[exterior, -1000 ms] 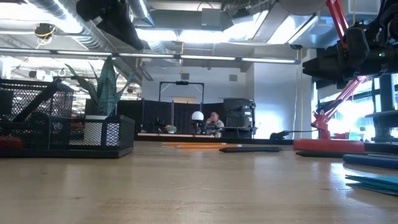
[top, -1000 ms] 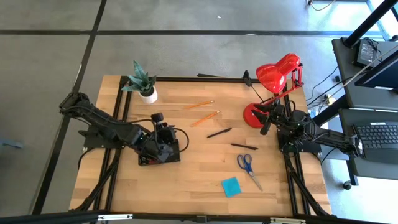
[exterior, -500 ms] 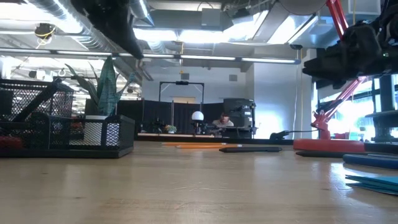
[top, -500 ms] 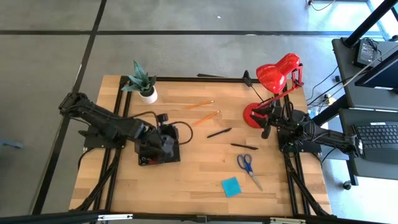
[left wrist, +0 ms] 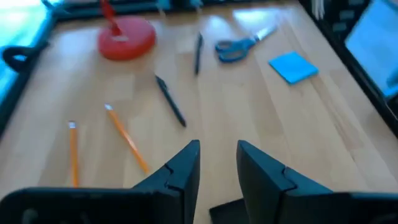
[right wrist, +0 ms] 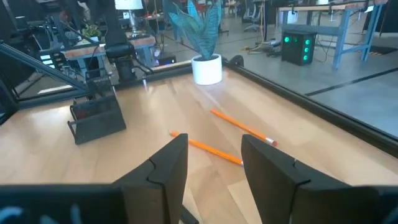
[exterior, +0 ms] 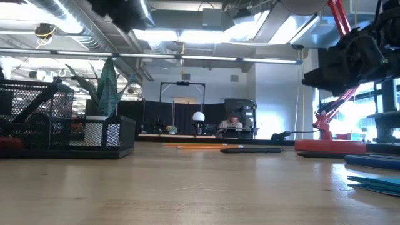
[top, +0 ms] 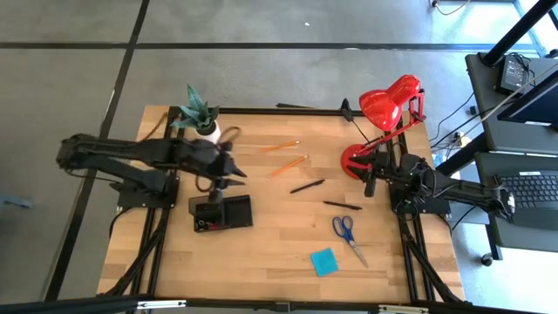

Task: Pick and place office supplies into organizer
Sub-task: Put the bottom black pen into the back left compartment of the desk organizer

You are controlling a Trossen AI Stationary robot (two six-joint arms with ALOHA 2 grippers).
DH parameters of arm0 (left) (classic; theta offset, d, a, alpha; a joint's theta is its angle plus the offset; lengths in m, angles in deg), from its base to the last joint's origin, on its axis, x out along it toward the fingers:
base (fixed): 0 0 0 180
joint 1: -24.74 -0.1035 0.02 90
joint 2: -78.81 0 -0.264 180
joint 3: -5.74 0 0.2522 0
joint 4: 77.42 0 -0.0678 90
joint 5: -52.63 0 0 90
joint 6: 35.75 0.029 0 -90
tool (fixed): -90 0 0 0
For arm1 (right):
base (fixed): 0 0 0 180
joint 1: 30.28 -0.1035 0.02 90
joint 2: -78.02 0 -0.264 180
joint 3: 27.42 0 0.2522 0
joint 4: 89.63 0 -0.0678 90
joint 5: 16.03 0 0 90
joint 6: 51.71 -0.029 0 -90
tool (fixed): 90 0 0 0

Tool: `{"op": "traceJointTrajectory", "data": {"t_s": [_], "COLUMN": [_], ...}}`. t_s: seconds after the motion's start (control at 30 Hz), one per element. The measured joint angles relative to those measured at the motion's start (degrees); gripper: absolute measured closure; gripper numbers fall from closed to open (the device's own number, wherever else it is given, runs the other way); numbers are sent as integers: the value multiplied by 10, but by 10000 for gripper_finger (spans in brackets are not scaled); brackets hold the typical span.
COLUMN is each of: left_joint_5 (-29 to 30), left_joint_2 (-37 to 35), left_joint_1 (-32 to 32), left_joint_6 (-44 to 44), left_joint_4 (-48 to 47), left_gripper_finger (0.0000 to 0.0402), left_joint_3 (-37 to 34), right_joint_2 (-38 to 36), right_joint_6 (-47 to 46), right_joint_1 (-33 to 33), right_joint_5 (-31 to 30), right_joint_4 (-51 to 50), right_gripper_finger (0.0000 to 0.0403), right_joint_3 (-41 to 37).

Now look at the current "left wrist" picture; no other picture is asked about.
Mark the blue sticky note pad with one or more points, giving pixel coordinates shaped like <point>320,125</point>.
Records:
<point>293,67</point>

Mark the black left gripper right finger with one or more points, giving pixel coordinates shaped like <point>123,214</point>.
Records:
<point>261,180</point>

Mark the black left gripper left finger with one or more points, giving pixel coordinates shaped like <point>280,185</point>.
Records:
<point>183,174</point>

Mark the red desk lamp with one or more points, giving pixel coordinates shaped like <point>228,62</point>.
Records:
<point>127,40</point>

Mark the black pen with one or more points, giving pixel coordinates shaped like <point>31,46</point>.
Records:
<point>198,53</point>
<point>171,101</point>

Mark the orange pencil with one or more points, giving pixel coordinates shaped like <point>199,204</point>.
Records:
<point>74,155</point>
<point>127,140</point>

